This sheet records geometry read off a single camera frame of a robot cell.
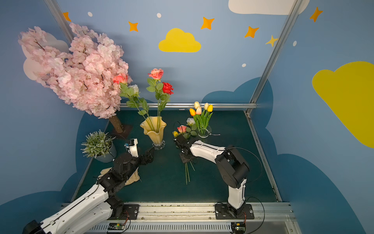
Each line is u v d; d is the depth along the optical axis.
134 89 0.78
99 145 0.82
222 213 0.74
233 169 0.49
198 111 0.81
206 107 0.88
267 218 0.73
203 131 0.91
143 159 0.70
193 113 0.81
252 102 1.16
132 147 0.68
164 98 0.82
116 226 0.72
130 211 0.75
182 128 1.04
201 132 0.91
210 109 0.84
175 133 1.01
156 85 0.78
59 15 0.71
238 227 0.73
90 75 0.57
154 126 0.91
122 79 0.71
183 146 0.70
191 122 1.08
